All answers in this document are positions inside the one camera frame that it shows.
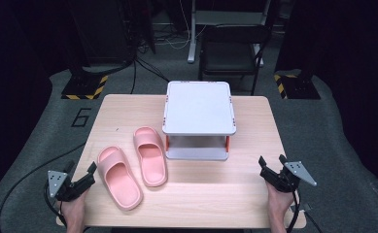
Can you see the black yellow striped base plate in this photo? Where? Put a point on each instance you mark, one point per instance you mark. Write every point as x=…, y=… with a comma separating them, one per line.
x=83, y=86
x=298, y=87

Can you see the white metal desk frame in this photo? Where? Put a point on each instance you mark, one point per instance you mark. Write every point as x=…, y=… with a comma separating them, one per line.
x=192, y=39

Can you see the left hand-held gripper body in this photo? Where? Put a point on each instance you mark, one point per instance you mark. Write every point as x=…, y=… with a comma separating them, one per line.
x=68, y=191

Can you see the white shoe rack orange posts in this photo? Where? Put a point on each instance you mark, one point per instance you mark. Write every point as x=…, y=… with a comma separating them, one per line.
x=199, y=108

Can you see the black folding chair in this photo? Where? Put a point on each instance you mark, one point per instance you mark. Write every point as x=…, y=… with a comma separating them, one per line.
x=228, y=56

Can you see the person's left hand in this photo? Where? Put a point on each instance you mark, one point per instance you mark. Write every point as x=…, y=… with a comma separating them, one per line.
x=75, y=208

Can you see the person's right hand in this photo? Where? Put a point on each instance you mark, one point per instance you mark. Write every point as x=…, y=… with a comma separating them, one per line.
x=279, y=200

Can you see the pink rubber slipper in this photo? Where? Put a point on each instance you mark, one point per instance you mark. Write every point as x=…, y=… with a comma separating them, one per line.
x=151, y=161
x=120, y=181

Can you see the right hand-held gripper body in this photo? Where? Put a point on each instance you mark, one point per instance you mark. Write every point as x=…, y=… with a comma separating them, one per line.
x=282, y=181

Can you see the dark cabinet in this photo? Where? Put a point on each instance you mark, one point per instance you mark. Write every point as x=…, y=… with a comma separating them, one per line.
x=99, y=32

